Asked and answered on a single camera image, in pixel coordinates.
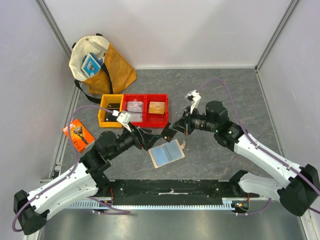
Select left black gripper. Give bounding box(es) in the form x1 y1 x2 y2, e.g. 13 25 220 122
108 122 162 160

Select beige leather card holder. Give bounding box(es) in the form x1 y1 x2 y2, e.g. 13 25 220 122
148 139 186 169

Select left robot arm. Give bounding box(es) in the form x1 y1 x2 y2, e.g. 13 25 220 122
12 126 161 236

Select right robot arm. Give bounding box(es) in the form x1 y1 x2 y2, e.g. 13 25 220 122
167 101 320 217

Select lower silver card stack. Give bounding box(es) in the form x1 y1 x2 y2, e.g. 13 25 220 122
130 112 143 123

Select black cards in yellow bin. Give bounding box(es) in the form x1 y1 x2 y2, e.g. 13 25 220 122
104 103 120 122

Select red right plastic bin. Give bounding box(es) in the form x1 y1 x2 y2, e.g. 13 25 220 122
143 93 169 128

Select red plastic bin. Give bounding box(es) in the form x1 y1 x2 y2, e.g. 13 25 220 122
143 93 169 128
122 93 145 127

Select red middle plastic bin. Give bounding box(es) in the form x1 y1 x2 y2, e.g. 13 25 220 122
122 93 145 127

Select yellow plastic bin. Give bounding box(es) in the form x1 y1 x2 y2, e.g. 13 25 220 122
98 94 124 128

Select orange razor box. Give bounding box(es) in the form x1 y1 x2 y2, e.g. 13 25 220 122
69 119 95 153

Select mustard and white tote bag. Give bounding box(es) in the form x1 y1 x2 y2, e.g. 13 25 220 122
69 33 137 104

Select blue razor box in bag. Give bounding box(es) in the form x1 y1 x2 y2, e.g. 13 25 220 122
81 52 104 78

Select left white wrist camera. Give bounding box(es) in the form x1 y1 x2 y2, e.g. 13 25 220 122
111 110 132 133

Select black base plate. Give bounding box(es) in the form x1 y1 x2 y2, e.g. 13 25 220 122
96 179 259 206

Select grey cable duct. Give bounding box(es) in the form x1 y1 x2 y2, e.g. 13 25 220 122
66 198 238 211

